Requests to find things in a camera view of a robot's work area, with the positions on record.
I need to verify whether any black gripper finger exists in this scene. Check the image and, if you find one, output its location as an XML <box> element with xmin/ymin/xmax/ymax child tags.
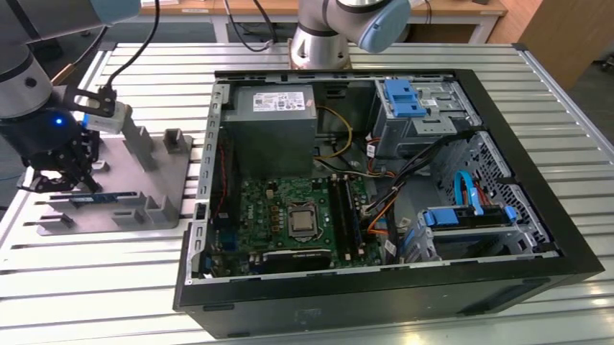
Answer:
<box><xmin>16</xmin><ymin>152</ymin><xmax>80</xmax><ymax>194</ymax></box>
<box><xmin>67</xmin><ymin>131</ymin><xmax>104</xmax><ymax>193</ymax></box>

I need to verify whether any RAM stick with blue label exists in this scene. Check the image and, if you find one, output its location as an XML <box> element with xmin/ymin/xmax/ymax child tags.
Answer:
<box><xmin>69</xmin><ymin>193</ymin><xmax>119</xmax><ymax>204</ymax></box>

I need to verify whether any black RAM slot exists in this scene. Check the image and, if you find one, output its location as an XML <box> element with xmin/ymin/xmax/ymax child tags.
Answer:
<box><xmin>328</xmin><ymin>174</ymin><xmax>351</xmax><ymax>260</ymax></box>

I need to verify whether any grey parts rack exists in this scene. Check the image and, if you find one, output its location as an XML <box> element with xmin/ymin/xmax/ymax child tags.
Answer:
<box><xmin>36</xmin><ymin>103</ymin><xmax>196</xmax><ymax>238</ymax></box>

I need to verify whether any grey power supply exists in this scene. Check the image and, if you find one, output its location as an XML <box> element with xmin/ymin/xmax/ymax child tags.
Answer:
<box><xmin>220</xmin><ymin>84</ymin><xmax>320</xmax><ymax>179</ymax></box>

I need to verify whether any green motherboard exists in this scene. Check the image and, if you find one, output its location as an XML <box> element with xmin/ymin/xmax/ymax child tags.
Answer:
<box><xmin>209</xmin><ymin>174</ymin><xmax>384</xmax><ymax>277</ymax></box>

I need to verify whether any wooden desk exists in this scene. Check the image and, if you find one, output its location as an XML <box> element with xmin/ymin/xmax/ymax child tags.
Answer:
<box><xmin>136</xmin><ymin>0</ymin><xmax>510</xmax><ymax>44</ymax></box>

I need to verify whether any black CPU socket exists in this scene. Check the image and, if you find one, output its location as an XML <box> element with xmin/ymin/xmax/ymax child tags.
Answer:
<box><xmin>284</xmin><ymin>203</ymin><xmax>323</xmax><ymax>244</ymax></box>

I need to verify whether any silver CPU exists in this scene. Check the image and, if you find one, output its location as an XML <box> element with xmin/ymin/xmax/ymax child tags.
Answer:
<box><xmin>290</xmin><ymin>210</ymin><xmax>315</xmax><ymax>233</ymax></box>

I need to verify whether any black graphics card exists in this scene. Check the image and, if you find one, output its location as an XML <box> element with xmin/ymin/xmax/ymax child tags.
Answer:
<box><xmin>248</xmin><ymin>247</ymin><xmax>332</xmax><ymax>276</ymax></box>

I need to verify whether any blue drive latch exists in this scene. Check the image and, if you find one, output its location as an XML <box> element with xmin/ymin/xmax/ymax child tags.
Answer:
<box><xmin>383</xmin><ymin>78</ymin><xmax>428</xmax><ymax>118</ymax></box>

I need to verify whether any black PC case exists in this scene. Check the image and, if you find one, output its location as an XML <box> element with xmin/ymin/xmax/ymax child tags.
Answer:
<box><xmin>172</xmin><ymin>68</ymin><xmax>606</xmax><ymax>341</ymax></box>

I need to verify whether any blue disk carrier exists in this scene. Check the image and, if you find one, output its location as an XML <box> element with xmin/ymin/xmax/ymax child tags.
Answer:
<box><xmin>422</xmin><ymin>206</ymin><xmax>516</xmax><ymax>231</ymax></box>

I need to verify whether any metal optical drive cage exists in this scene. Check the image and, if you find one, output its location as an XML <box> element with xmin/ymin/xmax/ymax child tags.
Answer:
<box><xmin>374</xmin><ymin>77</ymin><xmax>480</xmax><ymax>159</ymax></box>

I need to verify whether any metal disk bay cage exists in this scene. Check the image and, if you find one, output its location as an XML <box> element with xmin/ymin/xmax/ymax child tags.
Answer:
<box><xmin>400</xmin><ymin>206</ymin><xmax>547</xmax><ymax>263</ymax></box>

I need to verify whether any wooden cabinet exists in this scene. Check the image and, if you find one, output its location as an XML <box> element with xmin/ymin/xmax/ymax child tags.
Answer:
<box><xmin>488</xmin><ymin>0</ymin><xmax>614</xmax><ymax>91</ymax></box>

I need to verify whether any black chair base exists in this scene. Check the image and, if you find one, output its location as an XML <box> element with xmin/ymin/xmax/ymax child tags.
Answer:
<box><xmin>591</xmin><ymin>53</ymin><xmax>614</xmax><ymax>73</ymax></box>

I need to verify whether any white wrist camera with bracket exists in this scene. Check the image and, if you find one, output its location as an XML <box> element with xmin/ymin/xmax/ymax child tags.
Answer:
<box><xmin>71</xmin><ymin>86</ymin><xmax>133</xmax><ymax>136</ymax></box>

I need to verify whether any black camera cable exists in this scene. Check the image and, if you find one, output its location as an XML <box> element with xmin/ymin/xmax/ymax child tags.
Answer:
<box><xmin>101</xmin><ymin>0</ymin><xmax>161</xmax><ymax>93</ymax></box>

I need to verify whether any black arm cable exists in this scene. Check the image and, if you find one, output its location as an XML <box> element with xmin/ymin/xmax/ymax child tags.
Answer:
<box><xmin>223</xmin><ymin>0</ymin><xmax>280</xmax><ymax>53</ymax></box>

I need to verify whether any yellow wire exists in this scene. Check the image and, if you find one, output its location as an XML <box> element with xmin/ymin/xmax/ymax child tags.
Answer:
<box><xmin>315</xmin><ymin>106</ymin><xmax>354</xmax><ymax>159</ymax></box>

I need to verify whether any orange wire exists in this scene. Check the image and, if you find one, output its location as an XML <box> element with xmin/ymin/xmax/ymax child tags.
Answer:
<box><xmin>367</xmin><ymin>201</ymin><xmax>399</xmax><ymax>236</ymax></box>

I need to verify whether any blue SATA cable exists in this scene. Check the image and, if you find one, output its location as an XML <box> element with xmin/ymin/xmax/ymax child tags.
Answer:
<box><xmin>452</xmin><ymin>170</ymin><xmax>486</xmax><ymax>216</ymax></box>

